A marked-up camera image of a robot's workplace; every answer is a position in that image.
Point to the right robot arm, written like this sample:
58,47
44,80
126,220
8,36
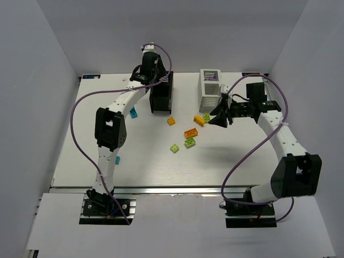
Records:
297,173

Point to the orange long lego brick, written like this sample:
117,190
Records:
190,133

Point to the yellow curved lego brick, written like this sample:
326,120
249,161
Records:
199,120

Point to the black slotted container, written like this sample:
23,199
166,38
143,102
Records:
161,96

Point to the cyan lego brick front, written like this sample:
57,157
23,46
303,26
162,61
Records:
117,160

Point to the light green square lego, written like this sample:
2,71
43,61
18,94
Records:
174,148

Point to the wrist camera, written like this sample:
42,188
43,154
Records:
224,89
148,48

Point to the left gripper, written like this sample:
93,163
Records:
157,74

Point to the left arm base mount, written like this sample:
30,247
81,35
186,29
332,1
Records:
101,209

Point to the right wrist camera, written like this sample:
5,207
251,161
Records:
224,89

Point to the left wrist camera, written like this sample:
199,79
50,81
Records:
148,48

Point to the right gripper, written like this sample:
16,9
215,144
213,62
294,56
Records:
229,109

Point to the green lego brick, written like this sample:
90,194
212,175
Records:
190,142
206,117

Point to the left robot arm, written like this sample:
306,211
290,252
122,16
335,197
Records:
110,127

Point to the yellow square lego brick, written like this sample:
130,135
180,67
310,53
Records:
171,121

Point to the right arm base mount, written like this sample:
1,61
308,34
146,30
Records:
247,216

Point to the cyan lego brick pair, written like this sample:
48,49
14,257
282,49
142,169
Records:
133,113

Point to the white slotted container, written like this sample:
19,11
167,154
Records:
209,91

